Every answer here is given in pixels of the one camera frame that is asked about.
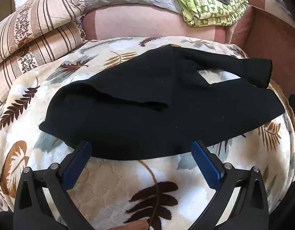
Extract pink sofa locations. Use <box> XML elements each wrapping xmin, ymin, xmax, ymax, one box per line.
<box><xmin>82</xmin><ymin>0</ymin><xmax>295</xmax><ymax>96</ymax></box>

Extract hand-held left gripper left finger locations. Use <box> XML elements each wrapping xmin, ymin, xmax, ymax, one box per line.
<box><xmin>13</xmin><ymin>140</ymin><xmax>95</xmax><ymax>230</ymax></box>

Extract black pants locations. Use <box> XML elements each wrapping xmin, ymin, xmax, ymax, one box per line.
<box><xmin>39</xmin><ymin>44</ymin><xmax>286</xmax><ymax>161</ymax></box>

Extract green patterned folded cloth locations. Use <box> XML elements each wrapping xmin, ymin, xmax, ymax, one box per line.
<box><xmin>163</xmin><ymin>0</ymin><xmax>249</xmax><ymax>27</ymax></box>

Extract striped floral pillow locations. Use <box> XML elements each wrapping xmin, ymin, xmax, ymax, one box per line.
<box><xmin>0</xmin><ymin>0</ymin><xmax>87</xmax><ymax>67</ymax></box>

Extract leaf print fleece blanket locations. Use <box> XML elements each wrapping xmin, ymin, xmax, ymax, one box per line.
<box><xmin>0</xmin><ymin>36</ymin><xmax>295</xmax><ymax>230</ymax></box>

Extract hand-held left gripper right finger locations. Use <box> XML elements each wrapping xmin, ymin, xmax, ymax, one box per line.
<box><xmin>190</xmin><ymin>140</ymin><xmax>270</xmax><ymax>230</ymax></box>

